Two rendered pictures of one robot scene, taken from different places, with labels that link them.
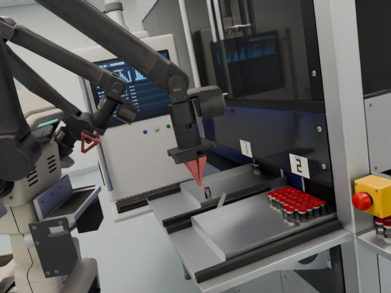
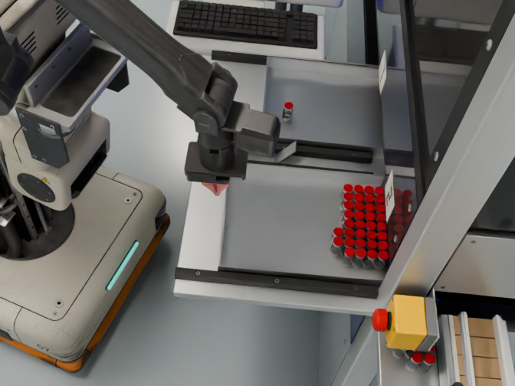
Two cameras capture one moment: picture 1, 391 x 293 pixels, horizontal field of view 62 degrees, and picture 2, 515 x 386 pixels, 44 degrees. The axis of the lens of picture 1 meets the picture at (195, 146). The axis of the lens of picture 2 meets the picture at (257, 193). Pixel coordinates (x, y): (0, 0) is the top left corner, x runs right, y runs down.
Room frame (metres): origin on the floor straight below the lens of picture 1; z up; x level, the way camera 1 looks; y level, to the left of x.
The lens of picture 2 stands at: (0.13, -0.23, 2.02)
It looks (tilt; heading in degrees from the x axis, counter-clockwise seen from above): 55 degrees down; 15
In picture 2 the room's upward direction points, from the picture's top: 7 degrees clockwise
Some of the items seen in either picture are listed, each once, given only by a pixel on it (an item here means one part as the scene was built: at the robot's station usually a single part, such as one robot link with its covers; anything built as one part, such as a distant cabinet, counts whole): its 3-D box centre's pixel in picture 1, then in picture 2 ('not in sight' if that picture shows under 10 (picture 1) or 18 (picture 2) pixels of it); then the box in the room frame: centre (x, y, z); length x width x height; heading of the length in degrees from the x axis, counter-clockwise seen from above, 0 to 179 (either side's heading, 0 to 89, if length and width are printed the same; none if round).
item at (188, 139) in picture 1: (188, 138); (216, 151); (0.75, 0.01, 1.19); 0.10 x 0.07 x 0.07; 106
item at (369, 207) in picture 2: (298, 203); (368, 226); (0.91, -0.27, 0.90); 0.18 x 0.02 x 0.05; 17
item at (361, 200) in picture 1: (363, 200); (383, 320); (0.67, -0.34, 0.99); 0.04 x 0.04 x 0.04; 16
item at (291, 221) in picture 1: (291, 216); (336, 246); (0.84, -0.22, 0.90); 0.02 x 0.02 x 0.05
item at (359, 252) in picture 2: (292, 205); (357, 225); (0.90, -0.25, 0.90); 0.18 x 0.02 x 0.05; 17
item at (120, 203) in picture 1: (157, 194); (247, 22); (1.50, 0.22, 0.82); 0.40 x 0.14 x 0.02; 106
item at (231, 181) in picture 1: (230, 183); (333, 106); (1.22, -0.10, 0.90); 0.34 x 0.26 x 0.04; 106
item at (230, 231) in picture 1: (260, 219); (304, 222); (0.87, -0.14, 0.90); 0.34 x 0.26 x 0.04; 107
